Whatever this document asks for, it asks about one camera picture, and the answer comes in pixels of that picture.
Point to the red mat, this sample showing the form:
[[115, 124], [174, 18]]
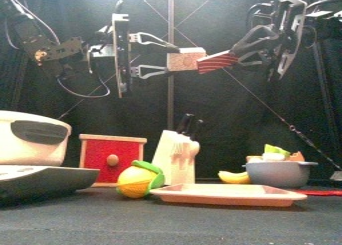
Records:
[[322, 192]]

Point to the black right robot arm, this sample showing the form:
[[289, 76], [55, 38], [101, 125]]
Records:
[[324, 20]]

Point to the white toy rice cooker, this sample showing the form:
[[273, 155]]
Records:
[[34, 139]]

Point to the yellow green toy corn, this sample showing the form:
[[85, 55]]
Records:
[[138, 180]]

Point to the grey vertical frame pole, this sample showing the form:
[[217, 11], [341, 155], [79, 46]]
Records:
[[171, 95]]

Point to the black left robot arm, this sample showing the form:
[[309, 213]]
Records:
[[54, 54]]

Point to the pink rectangular plate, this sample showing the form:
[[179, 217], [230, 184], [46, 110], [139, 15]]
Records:
[[228, 194]]

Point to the red wooden drawer box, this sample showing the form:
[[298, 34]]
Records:
[[109, 155]]

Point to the white toy food piece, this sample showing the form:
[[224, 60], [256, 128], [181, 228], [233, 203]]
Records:
[[273, 157]]

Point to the orange toy food piece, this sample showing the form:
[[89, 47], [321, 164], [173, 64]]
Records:
[[297, 156]]

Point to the red striped toy salmon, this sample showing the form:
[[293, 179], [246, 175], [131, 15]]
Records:
[[217, 62]]

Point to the grey white toy appliance base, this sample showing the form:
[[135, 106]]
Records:
[[45, 180]]

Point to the yellow toy banana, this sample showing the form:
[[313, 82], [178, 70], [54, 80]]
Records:
[[234, 178]]

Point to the beige wooden block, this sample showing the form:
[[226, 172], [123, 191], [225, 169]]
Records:
[[185, 59]]

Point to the beige toy food piece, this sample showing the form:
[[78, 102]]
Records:
[[254, 158]]

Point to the green toy vegetable piece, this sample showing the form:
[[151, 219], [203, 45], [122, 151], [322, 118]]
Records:
[[276, 149]]

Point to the grey toy pot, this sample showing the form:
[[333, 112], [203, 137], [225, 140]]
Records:
[[281, 174]]

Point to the white toy knife block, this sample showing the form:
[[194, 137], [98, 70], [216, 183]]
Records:
[[175, 159]]

